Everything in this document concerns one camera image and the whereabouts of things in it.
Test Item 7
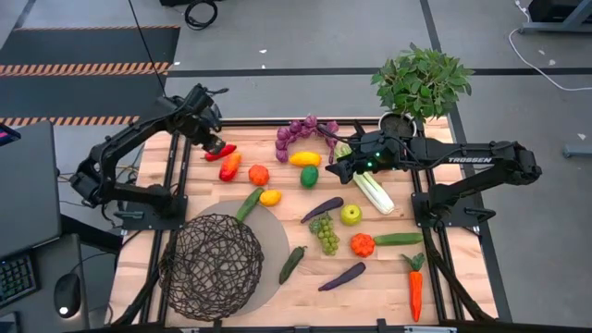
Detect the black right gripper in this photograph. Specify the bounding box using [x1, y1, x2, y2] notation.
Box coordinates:
[325, 129, 405, 186]

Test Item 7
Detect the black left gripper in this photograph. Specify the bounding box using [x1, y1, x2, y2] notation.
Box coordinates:
[183, 84, 228, 156]

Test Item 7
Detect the red chili pepper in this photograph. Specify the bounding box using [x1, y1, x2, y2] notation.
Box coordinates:
[203, 143, 238, 163]

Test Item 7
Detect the red and yellow mango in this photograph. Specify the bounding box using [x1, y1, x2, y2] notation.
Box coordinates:
[217, 152, 243, 183]

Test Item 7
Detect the pale green celery stalk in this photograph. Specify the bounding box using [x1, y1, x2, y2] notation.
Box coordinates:
[333, 142, 396, 216]

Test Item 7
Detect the yellow-orange mango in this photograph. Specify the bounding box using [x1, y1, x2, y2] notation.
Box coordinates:
[289, 151, 323, 168]

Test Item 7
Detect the purple eggplant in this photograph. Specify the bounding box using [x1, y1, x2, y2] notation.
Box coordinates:
[317, 261, 367, 292]
[300, 196, 345, 225]

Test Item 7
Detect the green apple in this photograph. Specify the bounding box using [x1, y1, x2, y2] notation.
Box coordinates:
[339, 203, 364, 228]

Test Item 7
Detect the orange-red tomato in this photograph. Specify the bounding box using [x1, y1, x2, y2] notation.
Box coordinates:
[247, 164, 271, 187]

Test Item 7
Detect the green grape bunch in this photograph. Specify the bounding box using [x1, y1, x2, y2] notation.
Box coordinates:
[308, 212, 341, 257]

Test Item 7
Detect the bumpy orange pepper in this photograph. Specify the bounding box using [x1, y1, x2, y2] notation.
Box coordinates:
[350, 232, 376, 259]

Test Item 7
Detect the yellow lemon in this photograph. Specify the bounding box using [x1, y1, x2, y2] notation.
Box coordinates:
[258, 189, 283, 207]

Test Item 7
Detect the dark green cucumber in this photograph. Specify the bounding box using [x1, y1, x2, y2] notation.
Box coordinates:
[277, 245, 308, 286]

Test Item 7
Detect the orange carrot with green top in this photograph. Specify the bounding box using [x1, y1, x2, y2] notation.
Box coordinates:
[400, 252, 426, 324]

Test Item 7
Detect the dark woven wicker basket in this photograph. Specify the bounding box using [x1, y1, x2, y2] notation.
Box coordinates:
[157, 213, 265, 324]

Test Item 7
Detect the white cup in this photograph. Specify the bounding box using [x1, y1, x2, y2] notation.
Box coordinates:
[377, 111, 419, 139]

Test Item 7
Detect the grey round placemat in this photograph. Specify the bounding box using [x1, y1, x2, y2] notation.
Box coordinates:
[191, 199, 291, 319]

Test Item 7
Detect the green leafy plant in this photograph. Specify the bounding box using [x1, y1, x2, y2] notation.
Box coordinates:
[370, 42, 476, 124]

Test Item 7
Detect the black hazard-striped floor mat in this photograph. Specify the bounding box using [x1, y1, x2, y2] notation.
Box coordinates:
[0, 25, 182, 128]

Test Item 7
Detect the dark grey monitor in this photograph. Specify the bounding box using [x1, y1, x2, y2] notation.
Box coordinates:
[0, 120, 63, 258]

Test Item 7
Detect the dark grey desk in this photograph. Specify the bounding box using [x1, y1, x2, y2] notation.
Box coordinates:
[0, 233, 92, 333]

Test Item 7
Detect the small screen with pink glow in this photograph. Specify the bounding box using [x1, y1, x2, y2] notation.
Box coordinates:
[0, 123, 22, 147]

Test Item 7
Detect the black computer mouse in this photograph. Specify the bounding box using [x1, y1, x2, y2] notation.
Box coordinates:
[53, 272, 83, 320]

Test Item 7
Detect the grey furniture foot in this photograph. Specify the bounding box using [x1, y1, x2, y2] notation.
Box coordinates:
[561, 142, 592, 160]

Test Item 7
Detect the black keyboard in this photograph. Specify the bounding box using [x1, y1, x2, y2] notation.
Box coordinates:
[0, 253, 40, 309]

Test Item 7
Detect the thin black hanging cable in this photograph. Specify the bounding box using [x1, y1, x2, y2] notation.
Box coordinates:
[127, 0, 168, 99]

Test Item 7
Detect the coiled black cable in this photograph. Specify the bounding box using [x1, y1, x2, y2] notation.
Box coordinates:
[183, 0, 220, 31]

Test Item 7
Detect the black aluminium table frame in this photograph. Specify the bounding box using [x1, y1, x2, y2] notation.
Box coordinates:
[110, 117, 513, 333]

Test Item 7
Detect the white floor cable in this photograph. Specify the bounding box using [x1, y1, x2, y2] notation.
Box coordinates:
[507, 0, 592, 93]

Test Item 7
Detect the grey desk leg frame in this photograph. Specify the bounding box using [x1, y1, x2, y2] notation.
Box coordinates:
[517, 0, 592, 35]

